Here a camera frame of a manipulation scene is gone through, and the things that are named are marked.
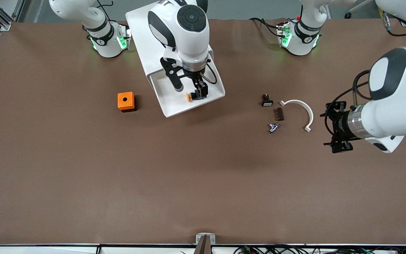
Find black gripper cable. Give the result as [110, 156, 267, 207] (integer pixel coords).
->
[325, 70, 371, 117]
[203, 58, 219, 85]

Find orange box with hole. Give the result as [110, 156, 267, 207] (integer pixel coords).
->
[117, 91, 136, 113]

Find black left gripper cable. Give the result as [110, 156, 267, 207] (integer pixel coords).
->
[325, 70, 371, 117]

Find white curved plastic bracket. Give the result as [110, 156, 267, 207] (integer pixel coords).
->
[279, 99, 314, 133]

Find grey metal mounting bracket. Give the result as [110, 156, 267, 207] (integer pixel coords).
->
[196, 233, 216, 245]

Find white plastic drawer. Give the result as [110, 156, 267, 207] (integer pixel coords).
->
[148, 53, 226, 118]

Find dark camera pole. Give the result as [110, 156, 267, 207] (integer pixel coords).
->
[193, 235, 212, 254]

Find tangled black cables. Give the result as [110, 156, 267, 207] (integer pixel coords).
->
[234, 245, 406, 254]

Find grey chair leg with caster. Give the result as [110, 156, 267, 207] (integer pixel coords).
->
[344, 0, 377, 19]

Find black arm base cable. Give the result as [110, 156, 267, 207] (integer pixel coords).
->
[249, 17, 283, 38]

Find brown paper table cover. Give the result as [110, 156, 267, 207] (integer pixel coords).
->
[0, 18, 406, 246]

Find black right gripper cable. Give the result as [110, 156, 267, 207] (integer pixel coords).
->
[203, 58, 219, 85]

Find white drawer cabinet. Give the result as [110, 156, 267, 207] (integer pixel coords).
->
[125, 0, 215, 82]

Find white table edge rail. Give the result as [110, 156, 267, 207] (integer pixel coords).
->
[0, 243, 406, 254]

